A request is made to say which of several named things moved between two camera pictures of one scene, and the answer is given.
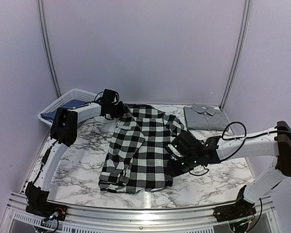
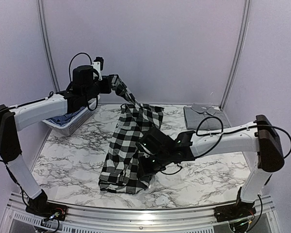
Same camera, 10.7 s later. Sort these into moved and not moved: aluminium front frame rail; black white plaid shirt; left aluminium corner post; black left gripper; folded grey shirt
Moved: black left gripper; black white plaid shirt
Not moved: left aluminium corner post; folded grey shirt; aluminium front frame rail
